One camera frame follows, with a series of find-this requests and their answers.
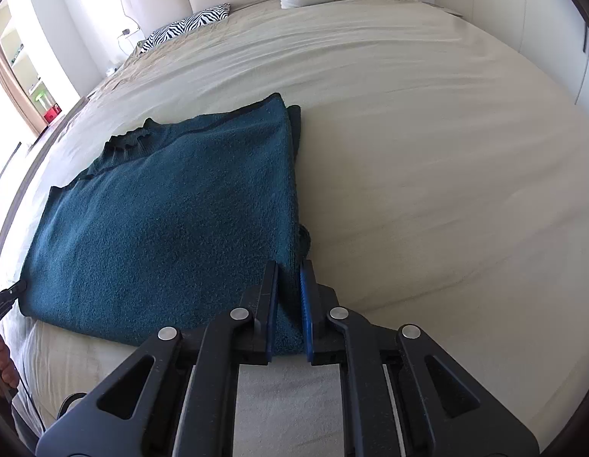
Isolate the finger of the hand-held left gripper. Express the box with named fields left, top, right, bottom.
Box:
left=0, top=280, right=27, bottom=329

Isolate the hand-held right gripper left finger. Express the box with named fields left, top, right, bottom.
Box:
left=35, top=261, right=280, bottom=457

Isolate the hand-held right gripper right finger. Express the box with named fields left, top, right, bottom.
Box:
left=299, top=261, right=541, bottom=457

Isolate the teal knit sweater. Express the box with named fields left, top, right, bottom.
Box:
left=18, top=93, right=314, bottom=358

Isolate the person's left hand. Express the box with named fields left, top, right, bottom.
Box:
left=0, top=331, right=20, bottom=391

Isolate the bed with beige sheet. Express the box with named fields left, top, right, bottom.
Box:
left=0, top=0, right=589, bottom=457

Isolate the white shelf unit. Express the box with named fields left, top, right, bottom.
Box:
left=0, top=7, right=62, bottom=134

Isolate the zebra print pillow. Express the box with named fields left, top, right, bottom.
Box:
left=138, top=4, right=231, bottom=53

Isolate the white wardrobe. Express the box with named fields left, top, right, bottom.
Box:
left=430, top=0, right=589, bottom=120

